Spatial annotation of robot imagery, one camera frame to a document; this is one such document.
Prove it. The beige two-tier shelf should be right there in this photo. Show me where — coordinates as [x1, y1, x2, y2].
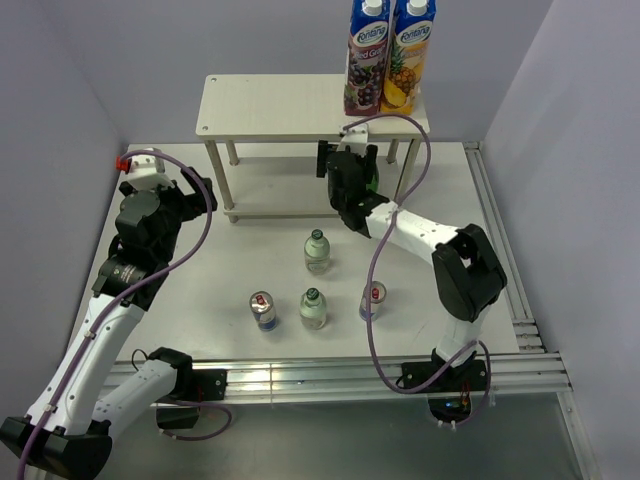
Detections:
[195, 73, 431, 224]

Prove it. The pineapple juice carton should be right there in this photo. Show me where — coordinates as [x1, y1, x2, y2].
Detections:
[380, 0, 436, 115]

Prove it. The dark green gold-cap bottle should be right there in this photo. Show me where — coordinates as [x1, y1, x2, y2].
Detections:
[366, 167, 379, 193]

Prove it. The aluminium rail frame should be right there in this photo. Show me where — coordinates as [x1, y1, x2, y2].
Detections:
[29, 141, 601, 480]

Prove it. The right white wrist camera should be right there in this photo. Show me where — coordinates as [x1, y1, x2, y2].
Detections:
[337, 123, 369, 157]

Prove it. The right silver blue can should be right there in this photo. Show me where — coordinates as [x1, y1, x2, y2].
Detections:
[359, 280, 387, 321]

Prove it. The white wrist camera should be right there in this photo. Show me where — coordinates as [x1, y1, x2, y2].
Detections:
[116, 147, 173, 191]
[337, 123, 369, 157]

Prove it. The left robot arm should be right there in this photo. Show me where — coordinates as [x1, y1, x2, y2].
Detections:
[1, 167, 217, 479]

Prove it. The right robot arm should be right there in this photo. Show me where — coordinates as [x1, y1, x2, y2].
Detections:
[316, 140, 507, 395]

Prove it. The clear bottle green cap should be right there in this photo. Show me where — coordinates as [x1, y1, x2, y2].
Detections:
[304, 229, 330, 274]
[299, 287, 327, 330]

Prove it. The red grape juice carton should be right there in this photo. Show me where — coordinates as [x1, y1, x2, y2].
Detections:
[343, 0, 390, 116]

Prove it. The left silver blue can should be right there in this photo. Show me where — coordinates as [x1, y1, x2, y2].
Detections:
[249, 291, 277, 332]

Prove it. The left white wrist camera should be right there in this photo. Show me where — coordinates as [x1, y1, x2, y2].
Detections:
[116, 147, 173, 191]

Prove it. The clear bottle green cap front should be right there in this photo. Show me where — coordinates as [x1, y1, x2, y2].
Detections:
[299, 287, 327, 330]

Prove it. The silver blue can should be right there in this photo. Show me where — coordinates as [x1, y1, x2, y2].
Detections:
[249, 291, 277, 332]
[359, 280, 387, 321]

